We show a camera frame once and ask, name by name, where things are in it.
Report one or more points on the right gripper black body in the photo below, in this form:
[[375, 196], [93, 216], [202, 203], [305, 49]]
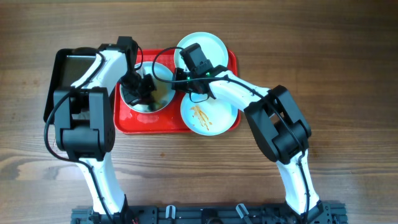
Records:
[[185, 86]]

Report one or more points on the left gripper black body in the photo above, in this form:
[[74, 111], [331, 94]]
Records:
[[134, 89]]

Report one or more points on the light blue plate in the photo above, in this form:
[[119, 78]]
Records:
[[210, 117], [153, 96], [212, 46]]

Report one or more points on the light blue plate top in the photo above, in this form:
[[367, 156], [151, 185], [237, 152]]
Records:
[[212, 46]]

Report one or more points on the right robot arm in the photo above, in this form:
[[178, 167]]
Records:
[[279, 128]]

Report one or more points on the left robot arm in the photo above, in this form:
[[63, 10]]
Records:
[[79, 126]]

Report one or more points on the red plastic serving tray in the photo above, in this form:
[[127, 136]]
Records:
[[167, 120]]

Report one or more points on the black rectangular water basin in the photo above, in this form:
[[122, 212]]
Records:
[[69, 66]]

